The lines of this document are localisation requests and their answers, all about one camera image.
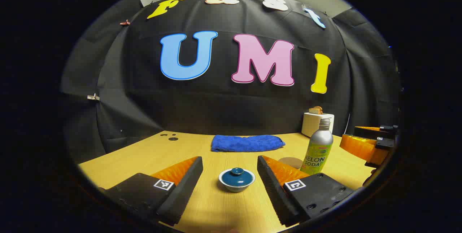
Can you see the white backdrop clip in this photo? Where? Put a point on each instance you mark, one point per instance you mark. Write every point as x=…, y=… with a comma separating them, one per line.
x=93, y=97

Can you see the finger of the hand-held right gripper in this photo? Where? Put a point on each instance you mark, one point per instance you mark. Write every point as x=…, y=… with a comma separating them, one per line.
x=357, y=146
x=368, y=132

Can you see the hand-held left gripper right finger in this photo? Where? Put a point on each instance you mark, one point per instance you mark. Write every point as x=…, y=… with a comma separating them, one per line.
x=276, y=193

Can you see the blue towel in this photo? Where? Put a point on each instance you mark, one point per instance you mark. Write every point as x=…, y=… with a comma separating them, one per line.
x=245, y=143

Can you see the red backdrop clip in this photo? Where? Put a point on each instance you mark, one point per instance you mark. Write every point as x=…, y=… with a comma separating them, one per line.
x=125, y=22

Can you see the black backdrop cloth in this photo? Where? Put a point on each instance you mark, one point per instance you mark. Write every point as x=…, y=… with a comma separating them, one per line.
x=223, y=106

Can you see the white toaster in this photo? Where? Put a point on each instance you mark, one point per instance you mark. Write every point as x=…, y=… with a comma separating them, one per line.
x=312, y=124

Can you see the round brown coaster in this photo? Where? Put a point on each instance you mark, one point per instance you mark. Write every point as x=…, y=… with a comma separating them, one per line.
x=292, y=162

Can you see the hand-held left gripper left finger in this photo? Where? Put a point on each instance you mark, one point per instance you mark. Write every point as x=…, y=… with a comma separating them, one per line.
x=180, y=193

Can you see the toast slice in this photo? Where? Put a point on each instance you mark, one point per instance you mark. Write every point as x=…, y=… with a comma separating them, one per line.
x=316, y=110

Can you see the white teacup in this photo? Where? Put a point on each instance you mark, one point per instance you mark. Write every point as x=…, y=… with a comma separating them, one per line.
x=236, y=189

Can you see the silver green water bottle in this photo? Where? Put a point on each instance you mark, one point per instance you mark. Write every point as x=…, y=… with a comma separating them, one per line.
x=321, y=143

